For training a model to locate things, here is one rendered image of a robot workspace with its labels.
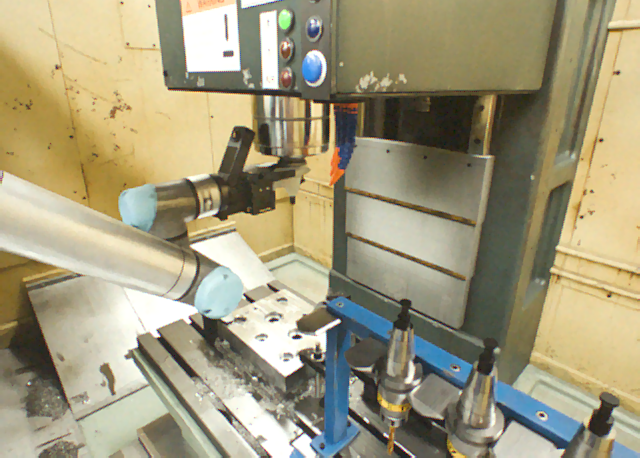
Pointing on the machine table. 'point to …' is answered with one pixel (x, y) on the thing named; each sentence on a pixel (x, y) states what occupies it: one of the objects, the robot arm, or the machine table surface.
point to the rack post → (335, 397)
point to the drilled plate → (268, 362)
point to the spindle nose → (290, 126)
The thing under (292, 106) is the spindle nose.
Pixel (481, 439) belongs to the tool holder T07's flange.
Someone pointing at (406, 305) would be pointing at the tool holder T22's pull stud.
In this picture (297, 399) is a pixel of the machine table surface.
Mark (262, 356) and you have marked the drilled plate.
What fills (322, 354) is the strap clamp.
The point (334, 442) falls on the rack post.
